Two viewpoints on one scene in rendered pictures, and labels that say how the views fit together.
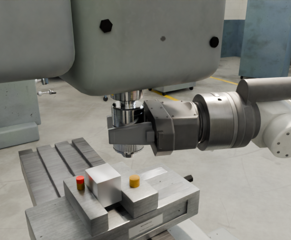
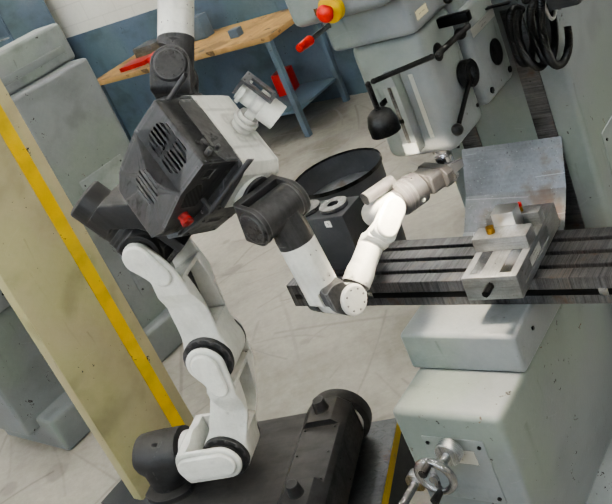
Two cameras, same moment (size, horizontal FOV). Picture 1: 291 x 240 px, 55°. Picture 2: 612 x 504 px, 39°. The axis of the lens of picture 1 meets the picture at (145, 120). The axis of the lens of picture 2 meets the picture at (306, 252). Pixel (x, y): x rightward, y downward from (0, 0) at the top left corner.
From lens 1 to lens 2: 260 cm
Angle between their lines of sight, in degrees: 132
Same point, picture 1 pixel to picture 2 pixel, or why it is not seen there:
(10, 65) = not seen: hidden behind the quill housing
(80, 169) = not seen: outside the picture
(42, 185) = not seen: outside the picture
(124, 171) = (511, 232)
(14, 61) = not seen: hidden behind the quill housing
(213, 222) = not seen: outside the picture
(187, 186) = (471, 273)
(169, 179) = (490, 269)
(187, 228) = (492, 327)
